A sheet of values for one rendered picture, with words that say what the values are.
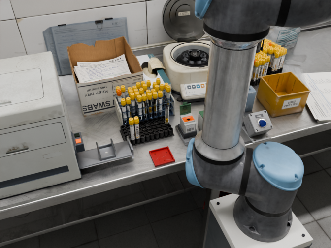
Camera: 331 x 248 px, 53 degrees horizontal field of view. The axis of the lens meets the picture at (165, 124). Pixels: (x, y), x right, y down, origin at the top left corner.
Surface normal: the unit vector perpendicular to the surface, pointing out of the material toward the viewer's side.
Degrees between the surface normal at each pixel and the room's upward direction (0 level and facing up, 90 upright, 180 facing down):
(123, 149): 0
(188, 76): 90
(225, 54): 87
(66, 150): 90
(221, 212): 1
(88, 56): 87
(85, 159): 0
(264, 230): 72
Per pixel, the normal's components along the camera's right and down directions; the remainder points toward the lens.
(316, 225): 0.00, -0.74
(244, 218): -0.81, 0.11
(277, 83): 0.27, 0.64
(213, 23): -0.79, 0.39
